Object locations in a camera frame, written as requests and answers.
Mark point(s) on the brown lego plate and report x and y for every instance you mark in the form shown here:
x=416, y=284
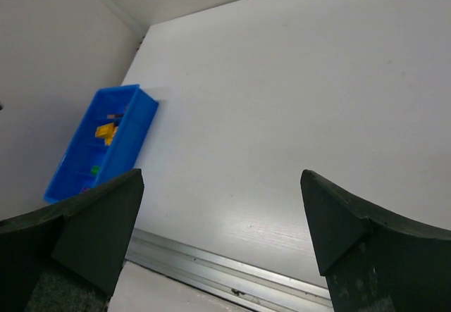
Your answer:
x=115, y=116

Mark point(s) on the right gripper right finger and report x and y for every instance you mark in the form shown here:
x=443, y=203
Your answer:
x=374, y=259

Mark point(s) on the yellow oval lego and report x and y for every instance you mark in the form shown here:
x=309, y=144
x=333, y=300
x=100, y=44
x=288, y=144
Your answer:
x=109, y=139

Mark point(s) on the blue compartment bin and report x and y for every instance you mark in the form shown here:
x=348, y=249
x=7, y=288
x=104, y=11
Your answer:
x=73, y=176

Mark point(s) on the aluminium frame rail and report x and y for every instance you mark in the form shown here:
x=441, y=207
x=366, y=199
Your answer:
x=242, y=284

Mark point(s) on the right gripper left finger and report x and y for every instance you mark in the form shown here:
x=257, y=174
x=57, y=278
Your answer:
x=68, y=256

